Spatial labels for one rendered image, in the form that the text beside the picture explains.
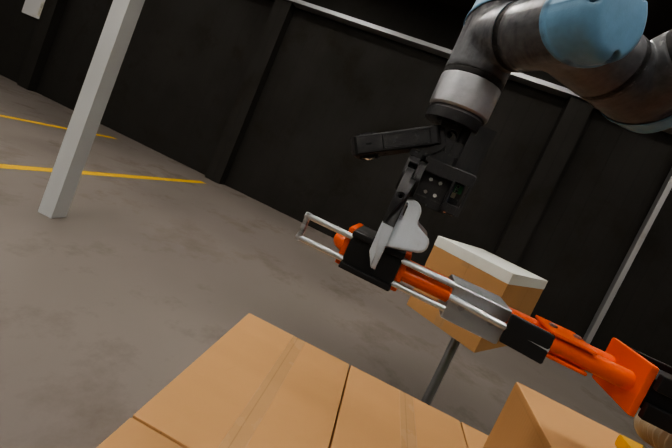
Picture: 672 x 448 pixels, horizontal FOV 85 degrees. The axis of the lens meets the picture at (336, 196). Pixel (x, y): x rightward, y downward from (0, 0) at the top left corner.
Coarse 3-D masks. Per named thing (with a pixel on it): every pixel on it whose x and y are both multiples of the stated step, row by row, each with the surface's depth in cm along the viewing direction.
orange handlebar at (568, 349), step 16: (336, 240) 48; (416, 272) 45; (432, 288) 44; (448, 288) 44; (528, 320) 46; (544, 320) 46; (560, 336) 41; (576, 336) 43; (560, 352) 41; (576, 352) 41; (592, 352) 40; (576, 368) 41; (592, 368) 40; (608, 368) 40; (624, 368) 40; (624, 384) 40
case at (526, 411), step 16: (512, 400) 61; (528, 400) 57; (544, 400) 60; (512, 416) 59; (528, 416) 55; (544, 416) 54; (560, 416) 57; (576, 416) 59; (496, 432) 62; (512, 432) 57; (528, 432) 53; (544, 432) 50; (560, 432) 51; (576, 432) 54; (592, 432) 56; (608, 432) 58
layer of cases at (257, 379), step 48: (240, 336) 115; (288, 336) 127; (192, 384) 88; (240, 384) 94; (288, 384) 102; (336, 384) 112; (384, 384) 123; (144, 432) 71; (192, 432) 75; (240, 432) 80; (288, 432) 86; (336, 432) 92; (384, 432) 100; (432, 432) 109; (480, 432) 120
